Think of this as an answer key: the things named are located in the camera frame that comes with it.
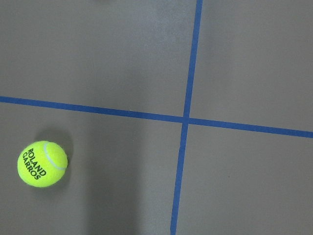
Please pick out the yellow Roland Garros tennis ball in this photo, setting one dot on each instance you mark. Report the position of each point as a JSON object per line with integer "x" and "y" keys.
{"x": 42, "y": 164}

